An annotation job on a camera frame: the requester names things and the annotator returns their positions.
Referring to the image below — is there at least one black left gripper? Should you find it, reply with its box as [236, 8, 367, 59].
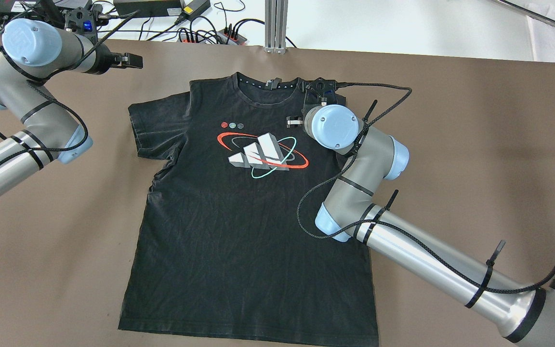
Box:
[95, 52, 144, 75]

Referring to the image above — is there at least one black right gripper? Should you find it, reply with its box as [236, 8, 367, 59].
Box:
[286, 78, 347, 128]

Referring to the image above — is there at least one black printed t-shirt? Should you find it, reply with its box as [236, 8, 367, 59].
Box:
[119, 73, 379, 347]

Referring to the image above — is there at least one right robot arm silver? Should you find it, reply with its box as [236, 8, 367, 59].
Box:
[287, 78, 555, 347]

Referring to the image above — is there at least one black power adapter brick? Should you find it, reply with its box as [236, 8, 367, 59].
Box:
[112, 0, 183, 18]

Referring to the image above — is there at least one orange grey usb hub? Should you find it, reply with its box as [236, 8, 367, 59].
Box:
[175, 28, 225, 44]
[217, 29, 248, 46]

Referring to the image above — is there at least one brown table mat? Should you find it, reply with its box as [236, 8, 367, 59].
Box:
[0, 40, 555, 347]

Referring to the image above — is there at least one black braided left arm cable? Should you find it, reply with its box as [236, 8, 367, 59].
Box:
[0, 14, 138, 193]

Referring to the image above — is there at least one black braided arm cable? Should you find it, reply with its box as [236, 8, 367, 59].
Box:
[0, 14, 138, 193]
[297, 83, 555, 295]

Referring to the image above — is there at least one aluminium profile post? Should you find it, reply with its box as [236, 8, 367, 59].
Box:
[264, 0, 288, 54]

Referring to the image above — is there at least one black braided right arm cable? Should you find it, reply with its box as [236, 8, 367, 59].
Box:
[297, 83, 555, 295]

